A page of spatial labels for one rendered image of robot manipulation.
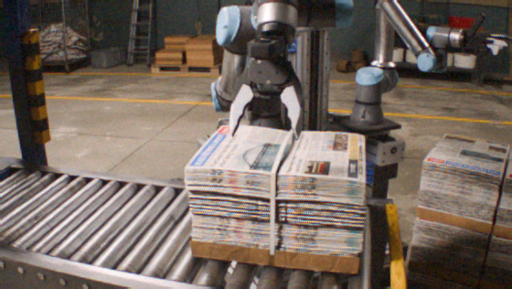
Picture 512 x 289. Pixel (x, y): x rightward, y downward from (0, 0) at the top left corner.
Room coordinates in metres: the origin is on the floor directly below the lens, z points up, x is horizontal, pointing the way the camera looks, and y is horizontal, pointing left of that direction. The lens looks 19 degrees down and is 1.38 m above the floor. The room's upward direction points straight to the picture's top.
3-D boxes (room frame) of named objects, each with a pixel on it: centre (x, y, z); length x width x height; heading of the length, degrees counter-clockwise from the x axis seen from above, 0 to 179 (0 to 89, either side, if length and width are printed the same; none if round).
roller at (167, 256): (1.01, 0.21, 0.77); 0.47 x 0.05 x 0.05; 168
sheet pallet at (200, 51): (7.74, 1.20, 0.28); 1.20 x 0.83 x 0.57; 78
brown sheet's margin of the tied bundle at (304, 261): (0.95, -0.16, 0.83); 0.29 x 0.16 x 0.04; 168
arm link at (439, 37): (1.84, -0.75, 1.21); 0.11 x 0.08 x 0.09; 51
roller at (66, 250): (1.06, 0.46, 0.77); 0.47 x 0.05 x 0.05; 168
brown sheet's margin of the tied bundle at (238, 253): (0.99, 0.06, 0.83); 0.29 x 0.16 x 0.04; 168
